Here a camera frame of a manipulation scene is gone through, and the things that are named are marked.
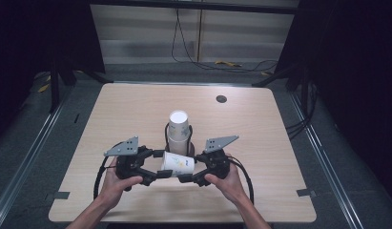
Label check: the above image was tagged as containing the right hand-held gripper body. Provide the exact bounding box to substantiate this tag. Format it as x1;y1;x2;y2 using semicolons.
196;135;240;187

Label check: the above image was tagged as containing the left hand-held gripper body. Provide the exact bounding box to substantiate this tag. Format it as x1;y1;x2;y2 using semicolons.
103;135;154;192

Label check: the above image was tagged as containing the printed white paper cup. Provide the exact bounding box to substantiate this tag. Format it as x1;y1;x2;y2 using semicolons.
160;151;196;177
168;110;190;143

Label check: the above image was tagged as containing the plain white paper cup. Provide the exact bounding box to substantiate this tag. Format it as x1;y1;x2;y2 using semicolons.
167;135;189;157

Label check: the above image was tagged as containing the person's left hand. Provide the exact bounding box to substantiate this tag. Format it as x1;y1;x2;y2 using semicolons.
98;156;144;205

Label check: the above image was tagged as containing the person's right hand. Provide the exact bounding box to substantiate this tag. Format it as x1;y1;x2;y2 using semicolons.
204;154;249;205

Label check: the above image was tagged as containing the grey tape piece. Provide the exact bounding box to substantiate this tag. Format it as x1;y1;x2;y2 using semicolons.
296;188;318;198
45;191;71;201

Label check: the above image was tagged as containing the black metal stand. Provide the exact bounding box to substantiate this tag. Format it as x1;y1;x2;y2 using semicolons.
252;61;313;94
48;60;113;115

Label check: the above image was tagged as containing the dark curtain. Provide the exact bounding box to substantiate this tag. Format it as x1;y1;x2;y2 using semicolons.
0;0;106;141
275;0;392;204

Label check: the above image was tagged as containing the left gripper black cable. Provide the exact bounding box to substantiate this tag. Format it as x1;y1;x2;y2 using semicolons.
93;141;125;202

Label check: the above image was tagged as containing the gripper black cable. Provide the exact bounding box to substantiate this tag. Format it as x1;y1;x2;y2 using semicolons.
93;141;125;202
227;155;256;205

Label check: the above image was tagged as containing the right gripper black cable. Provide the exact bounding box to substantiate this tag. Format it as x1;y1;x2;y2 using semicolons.
227;155;256;205

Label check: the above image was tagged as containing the metal floor rail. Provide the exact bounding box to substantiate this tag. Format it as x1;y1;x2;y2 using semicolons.
0;100;66;221
288;92;365;229

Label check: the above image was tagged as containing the black cable bundle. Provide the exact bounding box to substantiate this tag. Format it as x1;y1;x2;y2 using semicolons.
285;80;320;139

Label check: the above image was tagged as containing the long black floor cable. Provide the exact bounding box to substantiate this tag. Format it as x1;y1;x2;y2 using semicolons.
170;8;279;73

